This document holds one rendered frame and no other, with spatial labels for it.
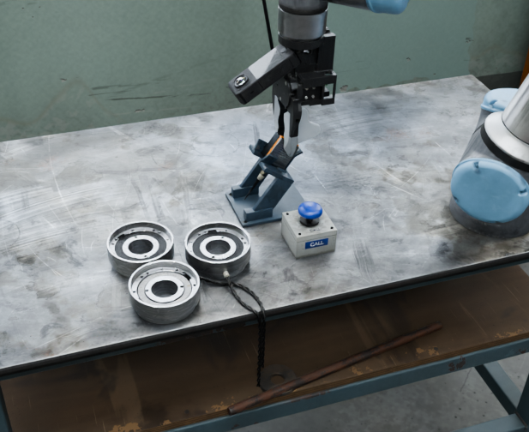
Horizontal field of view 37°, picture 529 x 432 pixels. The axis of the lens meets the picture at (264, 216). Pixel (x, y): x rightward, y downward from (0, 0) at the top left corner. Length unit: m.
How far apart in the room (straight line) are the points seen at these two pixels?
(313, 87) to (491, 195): 0.32
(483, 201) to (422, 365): 0.43
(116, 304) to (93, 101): 1.76
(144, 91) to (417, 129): 1.47
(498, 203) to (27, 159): 0.86
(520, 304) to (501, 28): 1.96
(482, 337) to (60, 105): 1.82
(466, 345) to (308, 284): 0.42
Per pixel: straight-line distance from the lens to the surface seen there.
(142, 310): 1.15
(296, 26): 1.20
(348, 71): 3.17
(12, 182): 1.50
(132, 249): 1.28
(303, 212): 1.26
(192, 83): 2.95
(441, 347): 1.53
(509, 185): 1.17
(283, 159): 1.33
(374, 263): 1.29
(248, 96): 1.22
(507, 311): 1.64
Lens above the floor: 1.62
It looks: 37 degrees down
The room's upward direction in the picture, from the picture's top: 2 degrees clockwise
